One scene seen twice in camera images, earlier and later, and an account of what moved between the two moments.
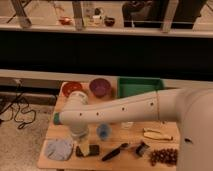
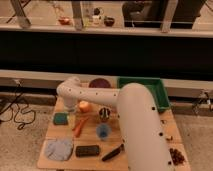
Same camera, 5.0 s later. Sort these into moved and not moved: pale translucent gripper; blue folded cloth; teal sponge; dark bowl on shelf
Moved: pale translucent gripper
Not moved: teal sponge; dark bowl on shelf; blue folded cloth
